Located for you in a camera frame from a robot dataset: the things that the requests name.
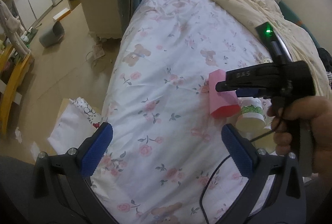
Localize pink paper cup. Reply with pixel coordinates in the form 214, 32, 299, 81
208, 69, 240, 119

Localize yellow wooden rack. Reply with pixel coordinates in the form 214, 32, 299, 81
1, 53, 34, 138

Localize cream quilted blanket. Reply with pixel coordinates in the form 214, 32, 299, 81
213, 0, 331, 99

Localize grey waste bin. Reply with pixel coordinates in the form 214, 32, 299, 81
39, 21, 65, 48

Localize white patterned bag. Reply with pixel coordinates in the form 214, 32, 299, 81
47, 97, 102, 154

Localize black cable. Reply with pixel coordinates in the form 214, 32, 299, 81
199, 106, 286, 224

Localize floral white bed sheet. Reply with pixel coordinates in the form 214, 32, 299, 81
92, 0, 269, 223

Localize person's right hand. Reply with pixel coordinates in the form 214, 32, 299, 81
267, 96, 331, 185

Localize white paper cup green leaves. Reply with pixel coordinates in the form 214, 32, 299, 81
253, 126, 276, 154

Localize green-banded white paper cup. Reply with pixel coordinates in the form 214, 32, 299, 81
235, 97, 266, 133

